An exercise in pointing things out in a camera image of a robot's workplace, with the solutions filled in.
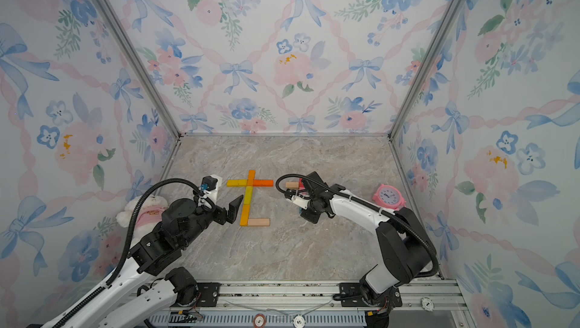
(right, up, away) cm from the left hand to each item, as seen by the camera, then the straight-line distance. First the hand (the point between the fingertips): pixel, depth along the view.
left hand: (230, 190), depth 70 cm
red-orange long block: (+6, -1, +30) cm, 31 cm away
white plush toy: (-33, -11, +12) cm, 37 cm away
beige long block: (+6, -15, +19) cm, 25 cm away
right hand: (+26, -10, +19) cm, 34 cm away
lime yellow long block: (0, -6, +27) cm, 27 cm away
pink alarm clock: (+60, -6, +24) cm, 65 cm away
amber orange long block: (+1, +2, +33) cm, 33 cm away
